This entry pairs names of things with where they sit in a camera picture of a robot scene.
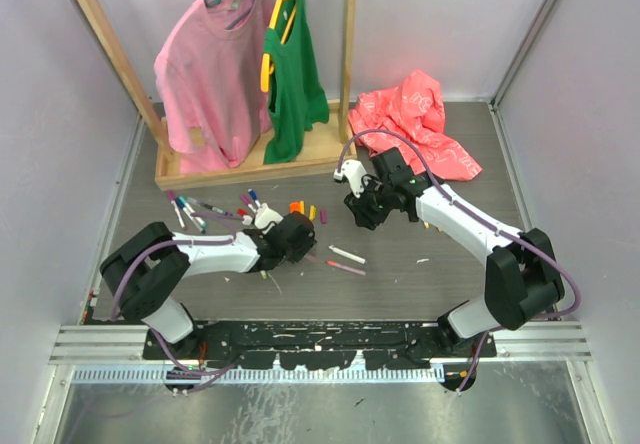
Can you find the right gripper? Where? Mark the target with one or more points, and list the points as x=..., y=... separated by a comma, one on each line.
x=363, y=216

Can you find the grey capped white marker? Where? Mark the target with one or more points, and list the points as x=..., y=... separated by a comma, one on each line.
x=348, y=255

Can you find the pink pen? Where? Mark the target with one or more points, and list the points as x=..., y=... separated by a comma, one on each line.
x=346, y=268

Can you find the orange highlighter cap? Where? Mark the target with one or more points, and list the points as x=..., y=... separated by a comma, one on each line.
x=295, y=207

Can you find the clear pink pen cap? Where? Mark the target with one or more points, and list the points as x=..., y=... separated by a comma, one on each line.
x=312, y=259

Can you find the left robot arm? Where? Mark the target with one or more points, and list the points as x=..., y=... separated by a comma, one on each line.
x=143, y=272

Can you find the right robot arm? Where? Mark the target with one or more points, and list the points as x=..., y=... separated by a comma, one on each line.
x=521, y=276

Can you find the dark purple pen at left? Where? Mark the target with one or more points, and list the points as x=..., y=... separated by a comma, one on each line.
x=207, y=206

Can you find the wooden clothes rack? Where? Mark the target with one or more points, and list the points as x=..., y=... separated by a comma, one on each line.
x=321, y=148

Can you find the coral printed cloth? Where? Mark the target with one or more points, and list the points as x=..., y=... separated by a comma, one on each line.
x=412, y=118

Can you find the green tank top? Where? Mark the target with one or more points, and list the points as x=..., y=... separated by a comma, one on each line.
x=297, y=99

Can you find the pink t-shirt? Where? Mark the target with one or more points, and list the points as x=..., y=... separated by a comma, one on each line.
x=208, y=78

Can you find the yellow hanger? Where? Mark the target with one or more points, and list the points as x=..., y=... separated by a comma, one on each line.
x=281, y=23

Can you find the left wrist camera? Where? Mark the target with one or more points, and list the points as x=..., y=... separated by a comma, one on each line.
x=265, y=218

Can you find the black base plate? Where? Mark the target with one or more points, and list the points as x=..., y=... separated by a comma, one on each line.
x=324, y=345

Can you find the slotted cable duct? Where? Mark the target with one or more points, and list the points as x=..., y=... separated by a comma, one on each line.
x=164, y=373

